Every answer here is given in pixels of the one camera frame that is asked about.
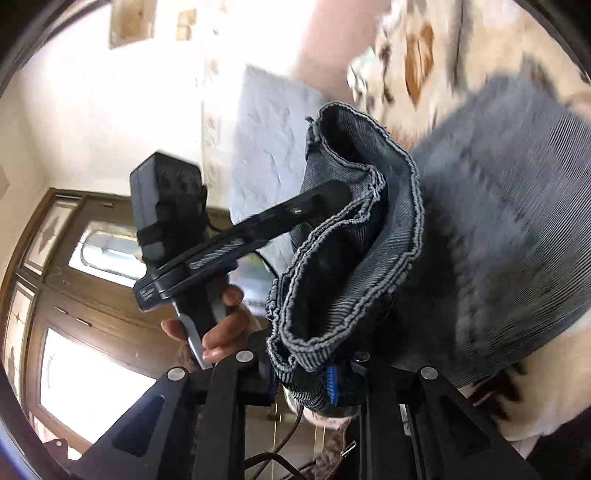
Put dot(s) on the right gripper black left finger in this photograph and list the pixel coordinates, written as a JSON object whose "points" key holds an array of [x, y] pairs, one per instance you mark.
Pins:
{"points": [[186, 426]]}

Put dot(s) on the black camera box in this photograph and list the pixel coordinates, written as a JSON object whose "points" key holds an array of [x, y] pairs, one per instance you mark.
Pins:
{"points": [[168, 201]]}

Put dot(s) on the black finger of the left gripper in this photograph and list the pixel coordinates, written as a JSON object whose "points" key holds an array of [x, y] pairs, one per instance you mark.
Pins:
{"points": [[320, 202]]}

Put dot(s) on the blue denim jeans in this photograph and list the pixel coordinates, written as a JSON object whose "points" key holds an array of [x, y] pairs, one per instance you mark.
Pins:
{"points": [[339, 294]]}

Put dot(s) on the pink pillow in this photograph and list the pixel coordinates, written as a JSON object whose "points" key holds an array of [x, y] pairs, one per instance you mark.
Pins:
{"points": [[339, 31]]}

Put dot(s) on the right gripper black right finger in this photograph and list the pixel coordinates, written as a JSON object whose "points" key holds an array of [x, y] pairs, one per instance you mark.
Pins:
{"points": [[415, 425]]}

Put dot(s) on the person's left hand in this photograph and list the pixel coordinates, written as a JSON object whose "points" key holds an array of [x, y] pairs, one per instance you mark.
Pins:
{"points": [[228, 337]]}

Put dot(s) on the beige leaf-print blanket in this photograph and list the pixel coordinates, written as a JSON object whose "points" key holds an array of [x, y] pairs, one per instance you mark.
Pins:
{"points": [[497, 117]]}

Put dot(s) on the brown wooden door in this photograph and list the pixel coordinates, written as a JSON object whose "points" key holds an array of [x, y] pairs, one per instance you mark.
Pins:
{"points": [[76, 350]]}

